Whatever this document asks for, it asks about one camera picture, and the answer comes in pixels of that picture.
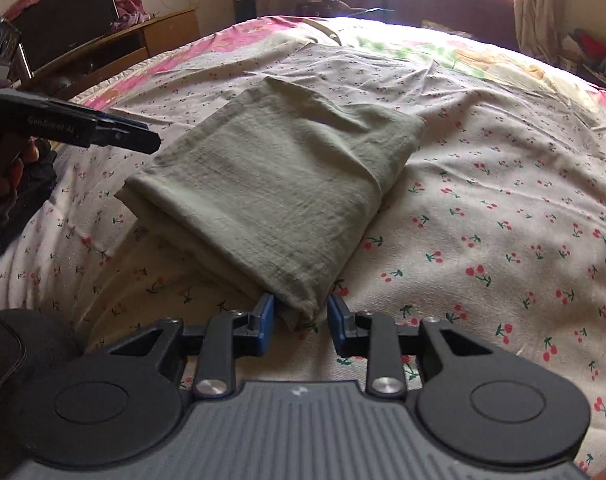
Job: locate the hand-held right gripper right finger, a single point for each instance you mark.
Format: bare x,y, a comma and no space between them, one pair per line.
337,327

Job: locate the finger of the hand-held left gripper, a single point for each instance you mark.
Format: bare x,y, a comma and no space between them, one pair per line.
128,137

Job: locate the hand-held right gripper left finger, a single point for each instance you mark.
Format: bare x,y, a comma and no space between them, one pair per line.
266,327

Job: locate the green pants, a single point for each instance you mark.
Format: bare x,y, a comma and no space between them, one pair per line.
278,180

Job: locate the person's left hand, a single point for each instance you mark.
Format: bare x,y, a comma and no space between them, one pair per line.
30,151

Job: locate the black cloth bundle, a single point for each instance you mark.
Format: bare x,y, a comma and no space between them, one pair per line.
30,195

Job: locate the wooden television cabinet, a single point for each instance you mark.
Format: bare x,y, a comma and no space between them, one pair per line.
148,40

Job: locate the pink floral bedspread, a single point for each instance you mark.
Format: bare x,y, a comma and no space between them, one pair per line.
193,55

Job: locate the black television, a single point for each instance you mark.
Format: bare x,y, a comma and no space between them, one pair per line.
65,15

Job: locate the pink cloth behind television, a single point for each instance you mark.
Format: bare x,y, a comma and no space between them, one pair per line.
128,2

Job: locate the cherry print bed sheet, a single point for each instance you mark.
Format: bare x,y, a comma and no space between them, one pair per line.
483,210

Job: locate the dark patterned bag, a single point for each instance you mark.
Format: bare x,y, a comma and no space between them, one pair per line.
323,7

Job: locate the blue cloth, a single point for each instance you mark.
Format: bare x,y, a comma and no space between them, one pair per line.
380,11

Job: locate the purple padded window bench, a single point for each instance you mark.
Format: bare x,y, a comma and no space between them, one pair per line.
433,7

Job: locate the pile of clothes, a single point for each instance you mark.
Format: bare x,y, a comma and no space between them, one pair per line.
593,60

